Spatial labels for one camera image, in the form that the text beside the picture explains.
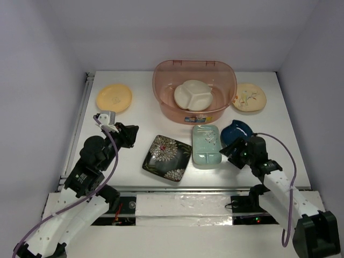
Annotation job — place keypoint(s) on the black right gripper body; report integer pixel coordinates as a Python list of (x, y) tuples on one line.
[(246, 158)]

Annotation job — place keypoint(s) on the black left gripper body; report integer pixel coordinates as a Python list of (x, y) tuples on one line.
[(107, 161)]

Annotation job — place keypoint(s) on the white divided round plate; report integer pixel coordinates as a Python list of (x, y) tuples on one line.
[(193, 95)]

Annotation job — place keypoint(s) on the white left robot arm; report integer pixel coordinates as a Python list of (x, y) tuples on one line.
[(85, 195)]

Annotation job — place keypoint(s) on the pink translucent plastic bin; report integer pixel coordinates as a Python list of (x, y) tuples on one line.
[(218, 76)]

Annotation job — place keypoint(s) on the dark blue leaf plate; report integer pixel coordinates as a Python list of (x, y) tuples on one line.
[(236, 129)]

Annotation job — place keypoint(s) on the light green rectangular plate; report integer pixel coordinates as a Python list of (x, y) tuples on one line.
[(206, 146)]

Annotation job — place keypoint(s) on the yellow round plastic plate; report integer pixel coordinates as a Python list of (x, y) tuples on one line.
[(114, 97)]

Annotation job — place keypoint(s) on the black floral square plate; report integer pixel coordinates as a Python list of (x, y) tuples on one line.
[(167, 158)]

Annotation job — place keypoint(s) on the cream bird pattern plate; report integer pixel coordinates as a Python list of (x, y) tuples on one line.
[(249, 98)]

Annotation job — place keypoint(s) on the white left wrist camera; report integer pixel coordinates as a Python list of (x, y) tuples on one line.
[(106, 119)]

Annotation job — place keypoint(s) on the aluminium rail frame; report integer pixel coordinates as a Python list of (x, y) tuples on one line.
[(273, 121)]

